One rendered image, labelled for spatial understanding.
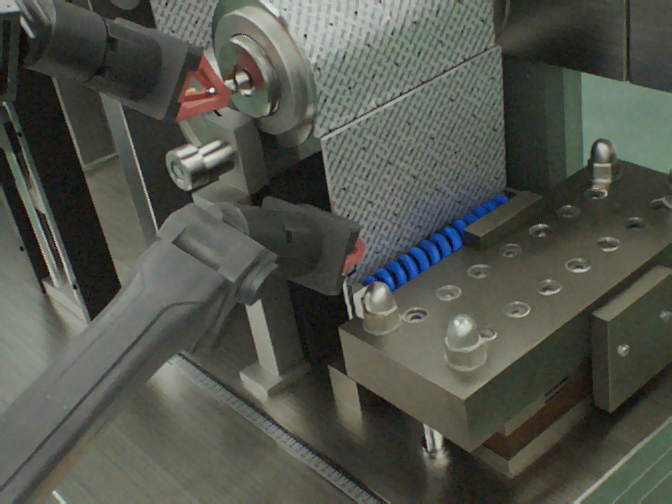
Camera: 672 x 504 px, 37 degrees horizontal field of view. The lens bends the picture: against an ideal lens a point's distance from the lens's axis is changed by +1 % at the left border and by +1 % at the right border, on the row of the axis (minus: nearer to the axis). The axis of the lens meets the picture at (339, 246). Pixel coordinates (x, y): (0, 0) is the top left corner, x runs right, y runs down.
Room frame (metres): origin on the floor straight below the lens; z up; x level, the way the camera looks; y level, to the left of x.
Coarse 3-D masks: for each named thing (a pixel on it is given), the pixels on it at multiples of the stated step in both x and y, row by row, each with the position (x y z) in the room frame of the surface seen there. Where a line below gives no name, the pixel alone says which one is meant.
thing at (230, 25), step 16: (224, 16) 0.88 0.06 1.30; (240, 16) 0.86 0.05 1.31; (256, 16) 0.85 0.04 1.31; (224, 32) 0.89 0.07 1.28; (240, 32) 0.86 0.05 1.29; (256, 32) 0.84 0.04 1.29; (272, 32) 0.83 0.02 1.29; (272, 48) 0.83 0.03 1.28; (288, 64) 0.82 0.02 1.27; (288, 80) 0.82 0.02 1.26; (288, 96) 0.82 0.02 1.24; (272, 112) 0.86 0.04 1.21; (288, 112) 0.82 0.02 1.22; (272, 128) 0.85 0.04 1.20; (288, 128) 0.83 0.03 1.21
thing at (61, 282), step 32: (32, 96) 1.02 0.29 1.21; (0, 128) 1.06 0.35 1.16; (32, 128) 1.01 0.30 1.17; (64, 128) 1.03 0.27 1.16; (0, 160) 1.13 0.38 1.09; (32, 160) 1.01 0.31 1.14; (64, 160) 1.03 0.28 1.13; (0, 192) 1.13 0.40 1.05; (32, 192) 1.09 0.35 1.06; (64, 192) 1.02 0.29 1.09; (32, 224) 1.10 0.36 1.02; (64, 224) 1.01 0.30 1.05; (96, 224) 1.03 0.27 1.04; (32, 256) 1.13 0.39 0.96; (64, 256) 1.02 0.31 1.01; (96, 256) 1.03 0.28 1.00; (64, 288) 1.09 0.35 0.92; (96, 288) 1.02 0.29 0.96
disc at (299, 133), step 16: (224, 0) 0.89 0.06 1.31; (240, 0) 0.87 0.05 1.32; (256, 0) 0.85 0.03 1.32; (272, 16) 0.84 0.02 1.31; (288, 32) 0.82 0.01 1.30; (288, 48) 0.82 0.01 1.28; (304, 64) 0.81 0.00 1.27; (304, 80) 0.81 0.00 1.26; (304, 96) 0.82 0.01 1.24; (240, 112) 0.91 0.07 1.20; (304, 112) 0.82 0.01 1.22; (304, 128) 0.82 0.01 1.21; (288, 144) 0.85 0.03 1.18
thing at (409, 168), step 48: (432, 96) 0.89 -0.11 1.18; (480, 96) 0.93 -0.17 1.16; (336, 144) 0.82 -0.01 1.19; (384, 144) 0.85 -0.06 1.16; (432, 144) 0.89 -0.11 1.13; (480, 144) 0.93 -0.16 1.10; (336, 192) 0.82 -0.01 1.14; (384, 192) 0.85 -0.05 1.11; (432, 192) 0.89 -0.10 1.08; (480, 192) 0.93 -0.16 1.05; (384, 240) 0.85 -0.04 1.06
